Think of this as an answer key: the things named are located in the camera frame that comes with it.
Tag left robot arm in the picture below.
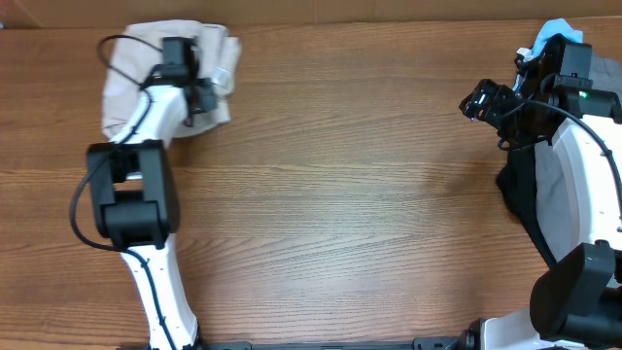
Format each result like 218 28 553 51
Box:
73 37 217 349

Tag light blue garment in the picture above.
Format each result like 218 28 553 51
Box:
513 18 592 94

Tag grey shorts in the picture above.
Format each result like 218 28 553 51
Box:
534 55 622 288

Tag beige shorts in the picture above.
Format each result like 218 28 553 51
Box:
102 19 242 140

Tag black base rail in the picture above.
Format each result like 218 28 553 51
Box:
183 332 482 350

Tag black garment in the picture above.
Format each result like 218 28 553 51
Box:
496 145 557 267

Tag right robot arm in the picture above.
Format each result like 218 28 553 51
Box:
454 33 621 349

